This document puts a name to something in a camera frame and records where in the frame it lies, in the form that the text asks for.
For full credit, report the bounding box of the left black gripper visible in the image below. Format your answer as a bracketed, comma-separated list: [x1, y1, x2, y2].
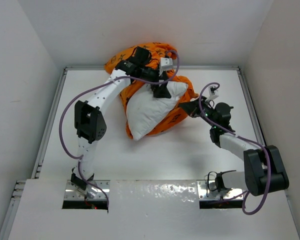
[139, 65, 171, 98]

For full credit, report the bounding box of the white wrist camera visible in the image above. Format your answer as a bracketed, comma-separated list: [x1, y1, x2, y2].
[208, 86, 219, 99]
[159, 57, 174, 72]

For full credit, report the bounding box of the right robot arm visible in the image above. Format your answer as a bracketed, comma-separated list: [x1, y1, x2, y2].
[178, 99, 290, 196]

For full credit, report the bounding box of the orange patterned pillowcase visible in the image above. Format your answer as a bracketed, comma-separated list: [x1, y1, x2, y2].
[104, 42, 199, 141]

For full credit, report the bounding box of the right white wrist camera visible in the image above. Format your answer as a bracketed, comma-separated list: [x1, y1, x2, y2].
[208, 86, 219, 99]

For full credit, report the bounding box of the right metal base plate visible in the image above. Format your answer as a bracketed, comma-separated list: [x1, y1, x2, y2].
[197, 179, 245, 202]

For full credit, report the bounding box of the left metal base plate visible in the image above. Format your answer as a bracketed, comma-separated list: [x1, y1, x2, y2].
[63, 180, 110, 201]

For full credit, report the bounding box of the metal base plate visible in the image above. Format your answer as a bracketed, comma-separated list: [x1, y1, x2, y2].
[197, 179, 245, 202]
[63, 180, 110, 201]

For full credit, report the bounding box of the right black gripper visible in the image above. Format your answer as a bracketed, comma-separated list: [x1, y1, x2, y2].
[179, 95, 218, 128]

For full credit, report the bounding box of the purple cable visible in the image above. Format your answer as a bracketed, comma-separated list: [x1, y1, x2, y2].
[58, 49, 181, 208]
[198, 82, 272, 215]

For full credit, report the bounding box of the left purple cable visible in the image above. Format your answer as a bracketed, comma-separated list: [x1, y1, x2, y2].
[58, 49, 181, 208]

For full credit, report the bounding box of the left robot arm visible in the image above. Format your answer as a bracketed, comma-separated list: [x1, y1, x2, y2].
[71, 46, 173, 191]

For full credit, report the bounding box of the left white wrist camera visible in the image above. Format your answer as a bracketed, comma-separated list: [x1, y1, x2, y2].
[159, 57, 174, 72]

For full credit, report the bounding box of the white pillow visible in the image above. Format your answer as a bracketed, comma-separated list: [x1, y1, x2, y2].
[125, 81, 188, 141]

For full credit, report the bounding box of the aluminium table frame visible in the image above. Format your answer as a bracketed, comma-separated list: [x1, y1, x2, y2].
[0, 68, 299, 240]

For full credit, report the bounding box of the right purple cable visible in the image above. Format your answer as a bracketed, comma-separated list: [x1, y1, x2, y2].
[198, 82, 272, 215]

